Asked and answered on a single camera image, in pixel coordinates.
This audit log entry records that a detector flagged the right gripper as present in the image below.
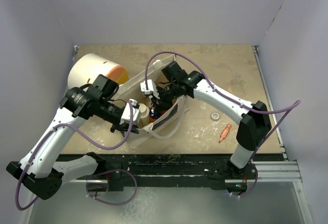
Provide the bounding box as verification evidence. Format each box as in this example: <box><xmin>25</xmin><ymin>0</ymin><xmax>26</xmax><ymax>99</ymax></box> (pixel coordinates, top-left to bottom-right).
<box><xmin>151</xmin><ymin>82</ymin><xmax>180</xmax><ymax>113</ymax></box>

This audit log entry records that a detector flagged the canvas tote bag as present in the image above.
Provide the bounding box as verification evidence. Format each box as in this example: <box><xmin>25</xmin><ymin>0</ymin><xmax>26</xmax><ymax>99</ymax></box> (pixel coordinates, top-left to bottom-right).
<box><xmin>114</xmin><ymin>55</ymin><xmax>189</xmax><ymax>149</ymax></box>

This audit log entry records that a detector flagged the white bottle beige cap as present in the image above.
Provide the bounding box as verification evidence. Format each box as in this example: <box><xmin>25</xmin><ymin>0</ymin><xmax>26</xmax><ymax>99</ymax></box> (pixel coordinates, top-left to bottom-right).
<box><xmin>138</xmin><ymin>104</ymin><xmax>150</xmax><ymax>128</ymax></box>

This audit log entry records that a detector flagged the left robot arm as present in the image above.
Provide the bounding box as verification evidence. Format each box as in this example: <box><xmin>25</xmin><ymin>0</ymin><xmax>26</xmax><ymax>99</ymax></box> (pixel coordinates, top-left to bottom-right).
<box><xmin>6</xmin><ymin>74</ymin><xmax>140</xmax><ymax>200</ymax></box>

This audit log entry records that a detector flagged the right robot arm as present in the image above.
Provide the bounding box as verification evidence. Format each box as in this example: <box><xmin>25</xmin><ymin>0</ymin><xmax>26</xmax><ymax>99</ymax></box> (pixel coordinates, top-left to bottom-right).
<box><xmin>144</xmin><ymin>61</ymin><xmax>272</xmax><ymax>178</ymax></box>

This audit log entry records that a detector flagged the white round container orange lid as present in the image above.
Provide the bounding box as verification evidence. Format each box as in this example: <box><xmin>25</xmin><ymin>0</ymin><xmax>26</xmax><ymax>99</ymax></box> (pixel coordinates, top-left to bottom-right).
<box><xmin>67</xmin><ymin>53</ymin><xmax>129</xmax><ymax>89</ymax></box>

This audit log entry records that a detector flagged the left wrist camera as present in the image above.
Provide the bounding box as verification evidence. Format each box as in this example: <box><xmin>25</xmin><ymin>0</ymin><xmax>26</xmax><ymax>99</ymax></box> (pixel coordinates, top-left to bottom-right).
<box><xmin>120</xmin><ymin>99</ymin><xmax>141</xmax><ymax>126</ymax></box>

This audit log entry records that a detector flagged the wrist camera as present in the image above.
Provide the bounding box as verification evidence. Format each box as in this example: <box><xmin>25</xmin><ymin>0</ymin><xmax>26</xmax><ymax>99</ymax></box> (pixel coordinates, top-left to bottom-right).
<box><xmin>120</xmin><ymin>99</ymin><xmax>141</xmax><ymax>126</ymax></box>
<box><xmin>140</xmin><ymin>79</ymin><xmax>159</xmax><ymax>99</ymax></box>

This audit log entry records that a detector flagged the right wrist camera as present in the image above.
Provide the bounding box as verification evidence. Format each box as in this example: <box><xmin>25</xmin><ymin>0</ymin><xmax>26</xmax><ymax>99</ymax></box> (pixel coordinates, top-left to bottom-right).
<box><xmin>140</xmin><ymin>79</ymin><xmax>159</xmax><ymax>99</ymax></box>

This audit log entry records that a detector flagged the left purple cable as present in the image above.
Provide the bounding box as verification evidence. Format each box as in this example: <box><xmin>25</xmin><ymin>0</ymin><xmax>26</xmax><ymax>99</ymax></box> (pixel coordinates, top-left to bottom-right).
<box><xmin>14</xmin><ymin>100</ymin><xmax>139</xmax><ymax>211</ymax></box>

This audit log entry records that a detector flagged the purple cable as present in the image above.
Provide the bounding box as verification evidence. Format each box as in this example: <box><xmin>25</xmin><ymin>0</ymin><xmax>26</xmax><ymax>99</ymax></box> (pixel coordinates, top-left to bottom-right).
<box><xmin>14</xmin><ymin>100</ymin><xmax>139</xmax><ymax>211</ymax></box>
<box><xmin>145</xmin><ymin>51</ymin><xmax>301</xmax><ymax>199</ymax></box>

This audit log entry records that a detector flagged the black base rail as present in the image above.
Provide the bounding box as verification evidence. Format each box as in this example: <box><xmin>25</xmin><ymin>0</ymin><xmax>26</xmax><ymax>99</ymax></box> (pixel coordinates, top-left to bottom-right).
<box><xmin>55</xmin><ymin>152</ymin><xmax>258</xmax><ymax>193</ymax></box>

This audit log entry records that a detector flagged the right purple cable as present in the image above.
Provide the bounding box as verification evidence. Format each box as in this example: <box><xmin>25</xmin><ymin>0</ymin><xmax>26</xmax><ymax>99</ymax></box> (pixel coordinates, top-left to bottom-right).
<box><xmin>145</xmin><ymin>51</ymin><xmax>301</xmax><ymax>199</ymax></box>

